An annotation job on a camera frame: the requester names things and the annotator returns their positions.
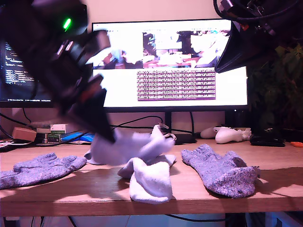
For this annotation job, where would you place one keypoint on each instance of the bright white computer monitor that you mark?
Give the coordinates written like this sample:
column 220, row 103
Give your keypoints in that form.
column 123, row 89

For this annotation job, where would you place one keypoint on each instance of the blue pouch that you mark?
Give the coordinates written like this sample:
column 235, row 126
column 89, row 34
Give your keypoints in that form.
column 78, row 137

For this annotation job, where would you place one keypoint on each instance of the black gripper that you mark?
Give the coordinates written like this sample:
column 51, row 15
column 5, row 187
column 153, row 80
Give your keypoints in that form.
column 279, row 30
column 68, row 75

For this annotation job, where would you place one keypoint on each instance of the pale camera box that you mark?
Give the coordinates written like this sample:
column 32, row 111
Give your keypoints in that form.
column 226, row 6
column 101, row 40

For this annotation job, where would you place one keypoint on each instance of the white ribbed sock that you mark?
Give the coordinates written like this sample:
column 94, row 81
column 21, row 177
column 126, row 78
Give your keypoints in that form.
column 123, row 149
column 151, row 182

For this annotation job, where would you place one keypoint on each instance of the black case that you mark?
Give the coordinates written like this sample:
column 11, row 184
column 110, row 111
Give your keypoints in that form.
column 267, row 140

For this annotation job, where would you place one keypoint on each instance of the small orange thing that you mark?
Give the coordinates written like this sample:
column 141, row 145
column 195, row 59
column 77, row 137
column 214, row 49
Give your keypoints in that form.
column 297, row 144

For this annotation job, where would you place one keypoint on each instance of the dark code computer monitor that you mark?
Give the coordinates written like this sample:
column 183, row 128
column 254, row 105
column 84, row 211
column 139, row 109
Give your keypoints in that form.
column 14, row 71

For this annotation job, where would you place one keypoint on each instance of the green white small box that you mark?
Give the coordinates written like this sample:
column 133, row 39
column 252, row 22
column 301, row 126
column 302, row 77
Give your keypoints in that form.
column 52, row 138

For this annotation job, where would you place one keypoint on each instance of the green leafy house plant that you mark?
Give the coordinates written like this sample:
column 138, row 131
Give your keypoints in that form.
column 279, row 94

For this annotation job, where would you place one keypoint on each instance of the grey fuzzy sock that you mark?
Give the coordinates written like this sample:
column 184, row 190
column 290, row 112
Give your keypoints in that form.
column 42, row 170
column 225, row 175

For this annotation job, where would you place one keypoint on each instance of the grey fuzzy cloth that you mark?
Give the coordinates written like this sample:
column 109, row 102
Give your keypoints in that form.
column 40, row 124

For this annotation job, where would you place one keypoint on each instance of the white rounded controller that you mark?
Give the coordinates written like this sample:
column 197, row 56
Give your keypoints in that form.
column 207, row 133

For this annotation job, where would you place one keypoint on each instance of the white box green label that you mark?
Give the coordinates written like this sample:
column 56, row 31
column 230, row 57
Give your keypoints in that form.
column 58, row 128

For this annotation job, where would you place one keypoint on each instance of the white game controller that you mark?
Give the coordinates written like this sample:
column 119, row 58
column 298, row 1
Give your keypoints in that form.
column 227, row 136

